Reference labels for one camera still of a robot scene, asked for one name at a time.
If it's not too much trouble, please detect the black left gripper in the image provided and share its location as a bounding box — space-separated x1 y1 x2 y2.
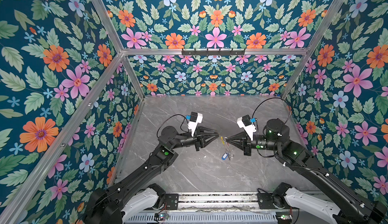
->
170 125 219 152

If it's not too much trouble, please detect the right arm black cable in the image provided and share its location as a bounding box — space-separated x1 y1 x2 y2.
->
251 97 292 126

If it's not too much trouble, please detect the white vented cable duct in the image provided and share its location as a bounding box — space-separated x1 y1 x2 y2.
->
125 212 278 224

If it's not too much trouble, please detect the black hook rail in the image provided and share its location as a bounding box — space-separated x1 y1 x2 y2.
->
181 48 246 56

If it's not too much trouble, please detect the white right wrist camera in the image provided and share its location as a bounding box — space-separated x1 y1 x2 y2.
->
236 115 257 141

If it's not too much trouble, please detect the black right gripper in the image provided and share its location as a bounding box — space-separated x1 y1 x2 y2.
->
226 131 281 157

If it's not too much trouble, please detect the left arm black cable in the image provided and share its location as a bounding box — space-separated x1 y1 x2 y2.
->
156 114 190 138

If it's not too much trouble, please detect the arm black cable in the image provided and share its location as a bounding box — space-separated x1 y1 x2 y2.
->
156 114 190 138
251 97 292 126

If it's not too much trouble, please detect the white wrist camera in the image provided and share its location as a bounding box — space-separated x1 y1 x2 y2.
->
186 112 203 137
236 115 257 141

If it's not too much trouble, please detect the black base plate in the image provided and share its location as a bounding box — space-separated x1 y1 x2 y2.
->
257 191 298 211
137 193 179 211

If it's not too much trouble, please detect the blue-capped key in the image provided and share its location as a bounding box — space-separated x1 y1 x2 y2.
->
221 152 234 160

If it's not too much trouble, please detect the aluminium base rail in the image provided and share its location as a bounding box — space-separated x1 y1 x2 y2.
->
93 191 334 213

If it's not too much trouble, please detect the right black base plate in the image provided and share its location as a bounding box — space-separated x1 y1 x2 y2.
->
257 191 298 211

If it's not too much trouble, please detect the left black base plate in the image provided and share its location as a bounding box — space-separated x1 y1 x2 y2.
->
137 193 179 211

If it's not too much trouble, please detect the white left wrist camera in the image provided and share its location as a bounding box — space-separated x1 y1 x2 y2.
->
186 112 203 137

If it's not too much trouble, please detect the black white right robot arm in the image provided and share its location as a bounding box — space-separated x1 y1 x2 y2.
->
226 115 388 224

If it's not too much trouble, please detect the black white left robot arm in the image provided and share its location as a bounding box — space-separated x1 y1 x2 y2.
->
82 126 219 224

